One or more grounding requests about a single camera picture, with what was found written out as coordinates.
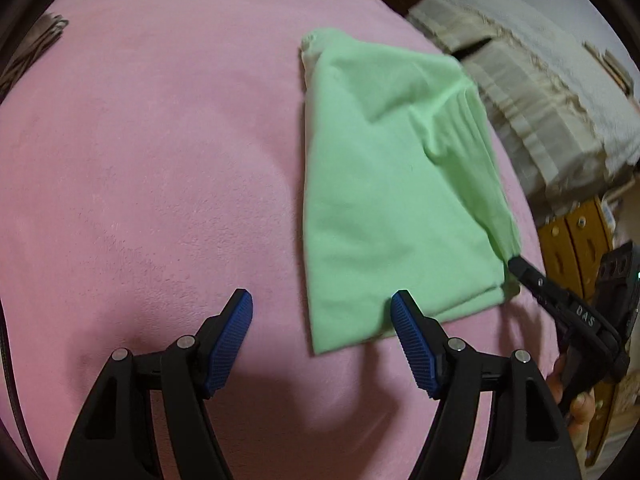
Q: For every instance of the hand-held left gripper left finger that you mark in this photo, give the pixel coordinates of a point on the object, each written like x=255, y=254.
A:
x=227, y=350

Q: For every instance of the cream lace-covered furniture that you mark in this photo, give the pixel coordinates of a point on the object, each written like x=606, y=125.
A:
x=530, y=105

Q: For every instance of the person's right hand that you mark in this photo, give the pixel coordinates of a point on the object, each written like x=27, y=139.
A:
x=580, y=412

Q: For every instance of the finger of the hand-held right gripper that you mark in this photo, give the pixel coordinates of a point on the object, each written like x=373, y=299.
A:
x=565, y=305

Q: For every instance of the white lace cover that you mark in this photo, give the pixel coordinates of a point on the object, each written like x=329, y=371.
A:
x=575, y=75

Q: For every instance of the pink blanket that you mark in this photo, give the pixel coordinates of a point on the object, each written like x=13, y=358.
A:
x=150, y=160

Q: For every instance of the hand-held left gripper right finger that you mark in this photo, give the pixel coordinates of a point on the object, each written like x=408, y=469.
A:
x=417, y=350

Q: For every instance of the light green t-shirt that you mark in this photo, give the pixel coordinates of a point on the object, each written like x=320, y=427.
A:
x=390, y=185

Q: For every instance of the stack of folded clothes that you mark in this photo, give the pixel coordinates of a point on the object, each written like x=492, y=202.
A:
x=30, y=55

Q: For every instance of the yellow wooden cabinet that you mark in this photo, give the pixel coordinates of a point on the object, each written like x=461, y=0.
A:
x=575, y=240

